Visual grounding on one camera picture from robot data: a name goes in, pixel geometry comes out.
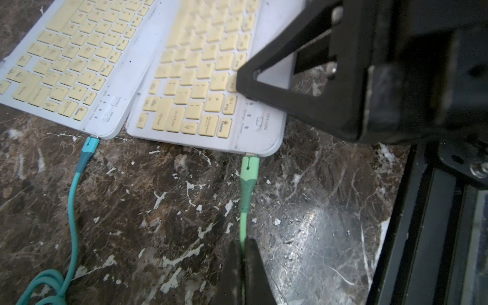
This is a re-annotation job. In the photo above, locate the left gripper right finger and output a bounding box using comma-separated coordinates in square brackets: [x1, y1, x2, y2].
[243, 238, 277, 305]

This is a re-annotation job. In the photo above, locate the light green charging cable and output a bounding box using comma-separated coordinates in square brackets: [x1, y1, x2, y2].
[238, 153, 261, 256]

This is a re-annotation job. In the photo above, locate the teal charging cable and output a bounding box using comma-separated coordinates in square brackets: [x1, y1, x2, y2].
[14, 136, 100, 305]

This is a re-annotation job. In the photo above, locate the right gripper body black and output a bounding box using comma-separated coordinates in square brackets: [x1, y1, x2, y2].
[359, 1, 487, 145]

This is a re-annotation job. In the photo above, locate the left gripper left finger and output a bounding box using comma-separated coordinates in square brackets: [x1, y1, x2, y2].
[211, 241, 244, 305]

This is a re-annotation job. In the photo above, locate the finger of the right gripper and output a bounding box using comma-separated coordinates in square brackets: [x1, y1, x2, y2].
[237, 1, 366, 141]

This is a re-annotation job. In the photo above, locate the white wireless keyboard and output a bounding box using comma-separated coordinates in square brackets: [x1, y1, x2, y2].
[1, 0, 180, 139]
[126, 1, 305, 157]

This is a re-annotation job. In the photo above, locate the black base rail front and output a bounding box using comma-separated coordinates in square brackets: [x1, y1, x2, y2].
[367, 141, 487, 304]

